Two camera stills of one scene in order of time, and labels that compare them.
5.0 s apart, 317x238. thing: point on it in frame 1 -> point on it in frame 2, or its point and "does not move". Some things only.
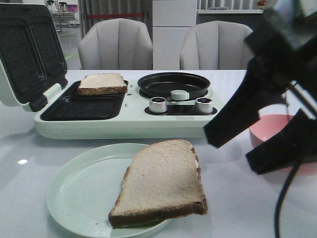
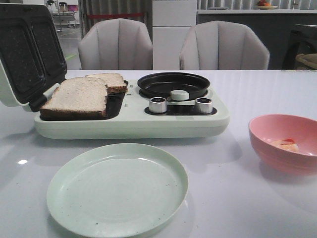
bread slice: x=162 y=182 -> x=81 y=96
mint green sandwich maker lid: x=32 y=58 does not move
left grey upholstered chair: x=116 y=44 does not move
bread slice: x=102 y=84 does not move
